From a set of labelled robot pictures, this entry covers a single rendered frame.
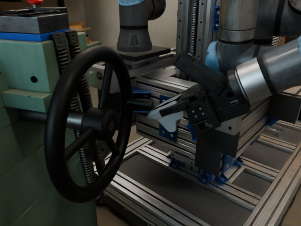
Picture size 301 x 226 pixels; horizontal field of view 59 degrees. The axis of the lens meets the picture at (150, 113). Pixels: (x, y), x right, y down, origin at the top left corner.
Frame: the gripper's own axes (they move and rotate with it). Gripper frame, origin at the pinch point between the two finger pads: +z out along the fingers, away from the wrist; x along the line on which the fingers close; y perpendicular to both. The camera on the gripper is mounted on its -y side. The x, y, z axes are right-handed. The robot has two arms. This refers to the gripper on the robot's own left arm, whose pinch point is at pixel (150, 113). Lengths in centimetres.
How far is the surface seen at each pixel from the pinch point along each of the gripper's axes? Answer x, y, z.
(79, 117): -12.6, -7.8, 6.7
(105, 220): 34, 50, 71
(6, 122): -16.4, -13.9, 19.5
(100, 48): -10.6, -16.4, -3.6
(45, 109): -15.9, -12.3, 9.5
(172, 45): 319, 2, 88
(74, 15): 315, -108, 200
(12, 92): -15.3, -17.9, 14.5
